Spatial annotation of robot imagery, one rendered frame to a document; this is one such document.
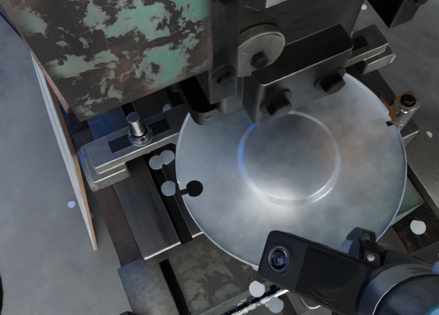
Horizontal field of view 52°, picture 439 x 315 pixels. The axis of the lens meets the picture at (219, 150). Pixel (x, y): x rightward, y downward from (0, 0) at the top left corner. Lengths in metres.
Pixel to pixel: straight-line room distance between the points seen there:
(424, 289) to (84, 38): 0.22
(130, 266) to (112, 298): 0.67
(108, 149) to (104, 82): 0.36
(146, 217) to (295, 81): 0.31
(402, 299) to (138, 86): 0.20
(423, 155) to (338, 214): 0.27
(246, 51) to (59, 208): 1.15
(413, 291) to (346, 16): 0.27
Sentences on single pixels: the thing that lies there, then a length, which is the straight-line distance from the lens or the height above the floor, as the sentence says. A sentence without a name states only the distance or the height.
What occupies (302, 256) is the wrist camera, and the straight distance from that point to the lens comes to 0.40.
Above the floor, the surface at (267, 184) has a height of 0.79.
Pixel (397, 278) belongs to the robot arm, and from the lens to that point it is 0.32.
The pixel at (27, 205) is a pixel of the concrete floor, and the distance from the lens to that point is 1.50.
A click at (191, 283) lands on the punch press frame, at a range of 0.68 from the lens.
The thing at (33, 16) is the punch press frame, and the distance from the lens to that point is 0.23.
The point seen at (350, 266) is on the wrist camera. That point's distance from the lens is 0.38.
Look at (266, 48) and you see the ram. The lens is 0.39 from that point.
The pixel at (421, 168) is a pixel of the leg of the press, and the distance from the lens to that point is 0.79.
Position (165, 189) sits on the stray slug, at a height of 0.71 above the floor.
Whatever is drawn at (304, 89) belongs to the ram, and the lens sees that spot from 0.46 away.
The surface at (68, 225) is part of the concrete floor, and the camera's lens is 1.44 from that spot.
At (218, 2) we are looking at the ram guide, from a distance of 0.27.
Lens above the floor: 1.32
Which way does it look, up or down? 67 degrees down
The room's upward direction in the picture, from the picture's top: 2 degrees counter-clockwise
